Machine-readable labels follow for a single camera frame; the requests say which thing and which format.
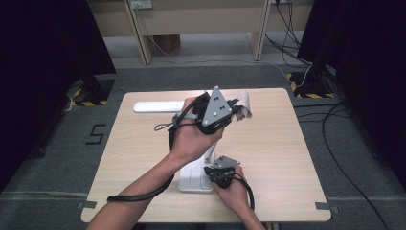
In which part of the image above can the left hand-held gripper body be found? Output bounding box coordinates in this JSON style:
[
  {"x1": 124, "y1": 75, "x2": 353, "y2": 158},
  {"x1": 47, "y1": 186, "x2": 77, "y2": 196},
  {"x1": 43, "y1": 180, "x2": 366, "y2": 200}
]
[{"x1": 194, "y1": 85, "x2": 233, "y2": 135}]

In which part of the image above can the black curtain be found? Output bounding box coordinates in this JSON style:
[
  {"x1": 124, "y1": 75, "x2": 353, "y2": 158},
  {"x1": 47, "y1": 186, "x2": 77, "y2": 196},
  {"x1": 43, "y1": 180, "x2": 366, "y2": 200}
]
[
  {"x1": 298, "y1": 0, "x2": 406, "y2": 183},
  {"x1": 0, "y1": 0, "x2": 117, "y2": 193}
]

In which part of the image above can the person's left hand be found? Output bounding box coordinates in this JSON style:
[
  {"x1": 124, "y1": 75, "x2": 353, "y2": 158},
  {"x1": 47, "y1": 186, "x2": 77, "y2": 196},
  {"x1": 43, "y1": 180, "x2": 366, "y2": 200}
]
[{"x1": 170, "y1": 97, "x2": 224, "y2": 164}]

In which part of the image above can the black stand base striped tape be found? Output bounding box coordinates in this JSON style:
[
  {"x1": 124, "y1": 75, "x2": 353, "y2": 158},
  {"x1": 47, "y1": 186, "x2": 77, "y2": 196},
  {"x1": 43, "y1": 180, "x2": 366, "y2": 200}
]
[
  {"x1": 65, "y1": 75, "x2": 116, "y2": 108},
  {"x1": 286, "y1": 65, "x2": 336, "y2": 100}
]

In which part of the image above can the beige cloth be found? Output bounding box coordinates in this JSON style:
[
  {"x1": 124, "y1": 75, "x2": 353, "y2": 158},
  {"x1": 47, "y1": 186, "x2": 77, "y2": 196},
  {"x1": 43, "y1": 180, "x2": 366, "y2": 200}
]
[{"x1": 228, "y1": 90, "x2": 253, "y2": 122}]

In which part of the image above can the grey tape piece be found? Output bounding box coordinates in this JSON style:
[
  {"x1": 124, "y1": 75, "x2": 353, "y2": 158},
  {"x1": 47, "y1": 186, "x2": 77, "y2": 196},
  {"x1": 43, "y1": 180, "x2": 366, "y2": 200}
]
[
  {"x1": 315, "y1": 201, "x2": 340, "y2": 215},
  {"x1": 77, "y1": 200, "x2": 98, "y2": 210}
]

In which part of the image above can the white power socket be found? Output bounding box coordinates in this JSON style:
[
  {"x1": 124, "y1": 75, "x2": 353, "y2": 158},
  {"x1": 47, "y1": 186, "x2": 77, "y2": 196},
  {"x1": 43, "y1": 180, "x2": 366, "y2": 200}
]
[{"x1": 129, "y1": 0, "x2": 153, "y2": 10}]

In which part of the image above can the brown cardboard box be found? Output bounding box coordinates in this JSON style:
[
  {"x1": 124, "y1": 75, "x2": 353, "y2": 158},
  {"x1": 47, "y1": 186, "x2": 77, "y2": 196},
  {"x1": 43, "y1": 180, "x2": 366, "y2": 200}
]
[{"x1": 152, "y1": 34, "x2": 181, "y2": 54}]

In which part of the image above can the person's right hand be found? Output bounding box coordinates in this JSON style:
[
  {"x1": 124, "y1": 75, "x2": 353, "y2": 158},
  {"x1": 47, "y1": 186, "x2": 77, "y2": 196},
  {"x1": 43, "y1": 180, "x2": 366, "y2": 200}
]
[{"x1": 213, "y1": 166, "x2": 252, "y2": 215}]

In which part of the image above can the right hand-held gripper black cable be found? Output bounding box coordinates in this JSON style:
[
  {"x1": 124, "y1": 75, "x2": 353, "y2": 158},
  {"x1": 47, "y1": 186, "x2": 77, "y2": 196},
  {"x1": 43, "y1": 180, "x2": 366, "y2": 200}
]
[{"x1": 234, "y1": 172, "x2": 256, "y2": 212}]

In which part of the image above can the bundle of black cables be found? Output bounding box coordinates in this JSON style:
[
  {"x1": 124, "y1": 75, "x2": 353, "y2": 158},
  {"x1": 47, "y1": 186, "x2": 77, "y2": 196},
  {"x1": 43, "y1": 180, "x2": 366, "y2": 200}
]
[{"x1": 264, "y1": 0, "x2": 313, "y2": 67}]

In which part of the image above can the white desk lamp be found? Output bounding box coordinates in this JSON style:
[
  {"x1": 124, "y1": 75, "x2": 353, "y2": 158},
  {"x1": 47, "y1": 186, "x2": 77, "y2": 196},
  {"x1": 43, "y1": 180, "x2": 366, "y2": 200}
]
[{"x1": 133, "y1": 101, "x2": 219, "y2": 194}]

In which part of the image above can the long black floor cable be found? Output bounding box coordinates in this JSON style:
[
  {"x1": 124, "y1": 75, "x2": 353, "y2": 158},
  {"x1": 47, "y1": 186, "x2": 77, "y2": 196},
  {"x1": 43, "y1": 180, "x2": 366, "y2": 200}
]
[{"x1": 293, "y1": 100, "x2": 392, "y2": 230}]

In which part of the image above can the thin white cable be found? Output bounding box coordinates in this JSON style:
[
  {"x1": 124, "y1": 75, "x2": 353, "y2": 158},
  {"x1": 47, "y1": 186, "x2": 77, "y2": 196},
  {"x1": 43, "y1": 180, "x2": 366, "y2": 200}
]
[{"x1": 133, "y1": 6, "x2": 314, "y2": 88}]

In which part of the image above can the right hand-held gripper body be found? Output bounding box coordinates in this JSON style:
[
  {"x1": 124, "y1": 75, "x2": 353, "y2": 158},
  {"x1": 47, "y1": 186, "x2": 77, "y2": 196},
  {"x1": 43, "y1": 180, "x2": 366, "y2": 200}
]
[{"x1": 210, "y1": 155, "x2": 241, "y2": 190}]

